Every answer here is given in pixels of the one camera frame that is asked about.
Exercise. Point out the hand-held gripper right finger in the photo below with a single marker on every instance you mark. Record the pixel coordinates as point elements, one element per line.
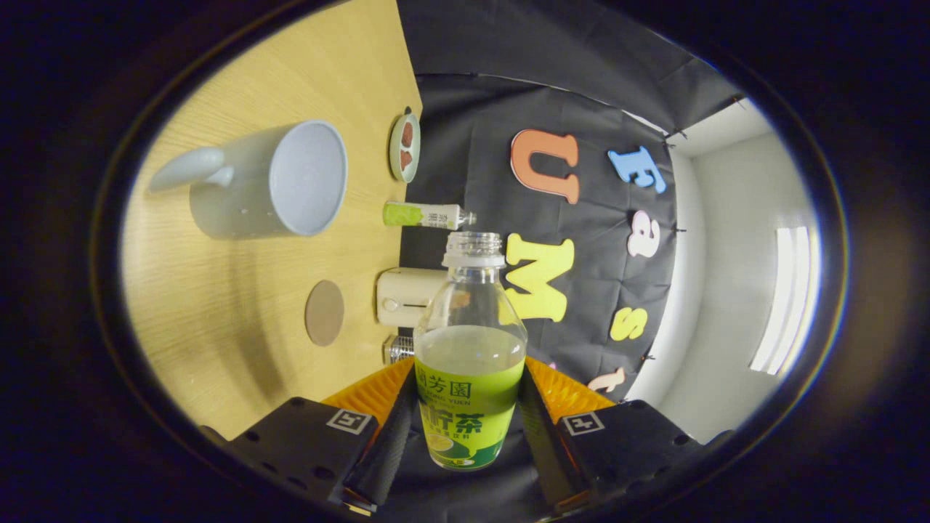
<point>625,443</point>

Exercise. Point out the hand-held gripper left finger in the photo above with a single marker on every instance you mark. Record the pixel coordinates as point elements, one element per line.
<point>312,443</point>

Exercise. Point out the round brown coaster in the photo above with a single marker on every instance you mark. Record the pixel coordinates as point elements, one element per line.
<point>325,312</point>

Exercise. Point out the green label juice bottle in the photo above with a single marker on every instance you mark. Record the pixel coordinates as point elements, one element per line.
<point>468,414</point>

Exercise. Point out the grey white cup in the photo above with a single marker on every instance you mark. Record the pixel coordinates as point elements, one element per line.
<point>232,200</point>

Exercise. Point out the slim capped green drink bottle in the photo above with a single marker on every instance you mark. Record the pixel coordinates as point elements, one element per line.
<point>425,216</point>

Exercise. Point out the white toaster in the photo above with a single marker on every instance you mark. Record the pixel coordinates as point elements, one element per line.
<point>407,294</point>

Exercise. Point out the ceiling light panel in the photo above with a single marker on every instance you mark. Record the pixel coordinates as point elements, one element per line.
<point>785,298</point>

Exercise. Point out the brown food slice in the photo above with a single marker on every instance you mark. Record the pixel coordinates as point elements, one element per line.
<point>406,160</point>
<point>407,135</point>

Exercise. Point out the pale green plate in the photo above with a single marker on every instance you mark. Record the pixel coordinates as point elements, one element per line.
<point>396,145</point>

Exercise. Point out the black backdrop cloth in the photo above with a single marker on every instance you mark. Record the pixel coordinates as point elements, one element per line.
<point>472,145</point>

